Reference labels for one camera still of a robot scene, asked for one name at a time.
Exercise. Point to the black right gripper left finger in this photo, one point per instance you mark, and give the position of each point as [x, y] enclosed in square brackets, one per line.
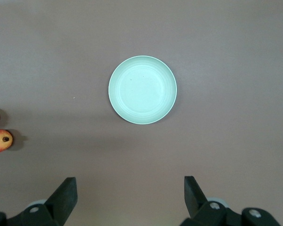
[61, 200]

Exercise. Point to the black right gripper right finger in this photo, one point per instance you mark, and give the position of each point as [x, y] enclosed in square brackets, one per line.
[195, 202]

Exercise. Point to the mint green round plate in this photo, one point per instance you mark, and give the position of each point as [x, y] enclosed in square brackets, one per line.
[142, 90]

